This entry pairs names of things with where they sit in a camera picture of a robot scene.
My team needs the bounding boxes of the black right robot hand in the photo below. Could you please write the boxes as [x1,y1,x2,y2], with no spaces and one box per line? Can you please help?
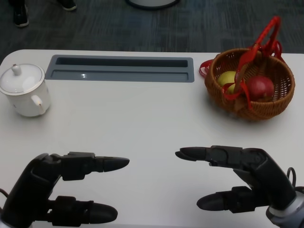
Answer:
[174,145,297,214]

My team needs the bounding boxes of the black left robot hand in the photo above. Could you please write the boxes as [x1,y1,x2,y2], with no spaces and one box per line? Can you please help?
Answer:
[0,151,131,228]

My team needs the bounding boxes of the brown wicker basket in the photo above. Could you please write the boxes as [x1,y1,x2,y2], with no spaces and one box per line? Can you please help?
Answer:
[204,47,296,122]

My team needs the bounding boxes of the red apple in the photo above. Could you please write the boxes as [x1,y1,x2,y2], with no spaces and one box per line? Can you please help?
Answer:
[245,75,276,102]

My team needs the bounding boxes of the wicker basket with red ribbon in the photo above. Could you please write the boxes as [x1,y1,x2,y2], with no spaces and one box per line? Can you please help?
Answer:
[198,15,284,110]

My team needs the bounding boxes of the white lidded teacup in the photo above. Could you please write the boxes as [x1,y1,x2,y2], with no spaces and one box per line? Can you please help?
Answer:
[0,63,52,117]

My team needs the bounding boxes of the yellow-green pear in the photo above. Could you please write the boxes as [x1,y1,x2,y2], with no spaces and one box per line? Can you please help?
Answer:
[217,70,246,95]

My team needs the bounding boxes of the grey long table slot tray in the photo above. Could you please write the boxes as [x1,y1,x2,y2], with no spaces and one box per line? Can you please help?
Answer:
[45,54,195,83]

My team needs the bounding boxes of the black shoe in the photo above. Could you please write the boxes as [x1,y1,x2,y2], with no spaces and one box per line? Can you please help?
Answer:
[13,0,30,29]
[61,0,78,11]

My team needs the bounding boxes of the white round base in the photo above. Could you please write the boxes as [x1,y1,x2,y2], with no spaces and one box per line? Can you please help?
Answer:
[124,0,180,10]

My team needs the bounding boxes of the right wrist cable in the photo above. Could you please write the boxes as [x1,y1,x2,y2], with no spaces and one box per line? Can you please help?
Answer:
[286,167,298,191]

